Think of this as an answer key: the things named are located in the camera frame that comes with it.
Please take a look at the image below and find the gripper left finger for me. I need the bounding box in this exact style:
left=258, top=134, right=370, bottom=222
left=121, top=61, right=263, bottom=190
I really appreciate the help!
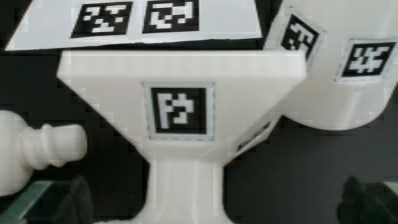
left=0, top=175, right=94, bottom=224

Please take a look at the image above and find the paper sheet with markers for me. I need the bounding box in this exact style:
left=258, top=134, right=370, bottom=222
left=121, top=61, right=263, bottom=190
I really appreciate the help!
left=5, top=0, right=261, bottom=51

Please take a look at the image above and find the white lamp bulb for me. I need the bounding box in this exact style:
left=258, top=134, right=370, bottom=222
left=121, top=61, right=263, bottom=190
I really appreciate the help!
left=0, top=111, right=87, bottom=197

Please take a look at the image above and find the white lamp base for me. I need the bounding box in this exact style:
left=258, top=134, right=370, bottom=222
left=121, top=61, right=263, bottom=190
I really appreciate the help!
left=57, top=50, right=307, bottom=224

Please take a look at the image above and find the white lamp shade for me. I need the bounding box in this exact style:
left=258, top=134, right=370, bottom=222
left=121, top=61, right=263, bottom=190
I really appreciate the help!
left=265, top=0, right=398, bottom=130

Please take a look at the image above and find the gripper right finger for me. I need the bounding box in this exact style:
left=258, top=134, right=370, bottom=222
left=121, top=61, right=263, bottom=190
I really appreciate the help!
left=338, top=176, right=398, bottom=224

